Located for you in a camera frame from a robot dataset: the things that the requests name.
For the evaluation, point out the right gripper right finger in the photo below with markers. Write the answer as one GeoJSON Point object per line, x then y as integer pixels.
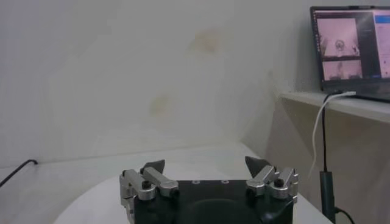
{"type": "Point", "coordinates": [262, 178]}

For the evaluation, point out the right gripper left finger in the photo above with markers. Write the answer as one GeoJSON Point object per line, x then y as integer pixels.
{"type": "Point", "coordinates": [158, 180]}

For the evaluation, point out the round white plate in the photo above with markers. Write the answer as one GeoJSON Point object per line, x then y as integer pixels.
{"type": "Point", "coordinates": [97, 204]}

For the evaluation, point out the white side table with label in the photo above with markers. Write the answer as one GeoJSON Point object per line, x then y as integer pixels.
{"type": "Point", "coordinates": [359, 158]}

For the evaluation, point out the laptop with pale screen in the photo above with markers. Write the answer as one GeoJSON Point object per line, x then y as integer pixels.
{"type": "Point", "coordinates": [350, 48]}

